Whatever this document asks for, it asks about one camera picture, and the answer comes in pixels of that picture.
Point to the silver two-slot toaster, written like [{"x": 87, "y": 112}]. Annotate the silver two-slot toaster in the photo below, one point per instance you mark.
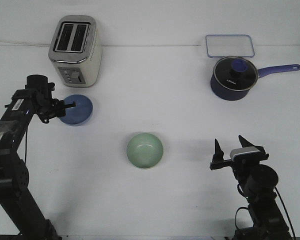
[{"x": 76, "y": 51}]

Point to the glass pot lid blue knob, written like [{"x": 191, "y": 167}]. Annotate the glass pot lid blue knob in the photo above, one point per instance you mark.
[{"x": 235, "y": 73}]

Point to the blue bowl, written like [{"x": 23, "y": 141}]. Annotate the blue bowl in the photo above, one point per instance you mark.
[{"x": 80, "y": 113}]

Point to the blue saucepan with handle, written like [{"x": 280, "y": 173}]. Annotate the blue saucepan with handle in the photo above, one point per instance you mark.
[{"x": 232, "y": 95}]

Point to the clear blue-rimmed container lid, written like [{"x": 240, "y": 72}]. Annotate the clear blue-rimmed container lid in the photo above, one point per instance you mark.
[{"x": 223, "y": 45}]

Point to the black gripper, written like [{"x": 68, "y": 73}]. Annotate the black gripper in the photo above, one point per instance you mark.
[
  {"x": 242, "y": 168},
  {"x": 51, "y": 108}
]

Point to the green bowl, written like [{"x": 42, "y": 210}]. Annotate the green bowl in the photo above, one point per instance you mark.
[{"x": 144, "y": 150}]

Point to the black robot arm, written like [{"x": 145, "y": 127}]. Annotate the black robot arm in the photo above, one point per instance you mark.
[
  {"x": 257, "y": 183},
  {"x": 15, "y": 198}
]

